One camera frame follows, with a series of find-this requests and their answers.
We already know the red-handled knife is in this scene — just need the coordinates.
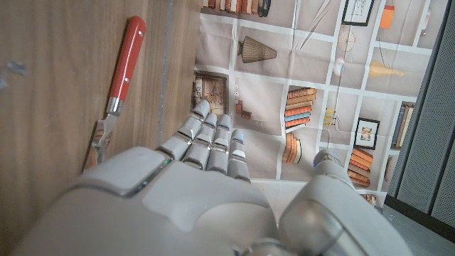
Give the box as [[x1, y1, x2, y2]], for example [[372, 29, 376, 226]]
[[82, 15, 147, 172]]

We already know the printed bookshelf backdrop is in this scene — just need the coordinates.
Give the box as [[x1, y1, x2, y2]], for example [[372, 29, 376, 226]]
[[193, 0, 451, 209]]

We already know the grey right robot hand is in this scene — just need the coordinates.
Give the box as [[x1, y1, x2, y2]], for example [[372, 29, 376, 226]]
[[10, 99, 415, 256]]

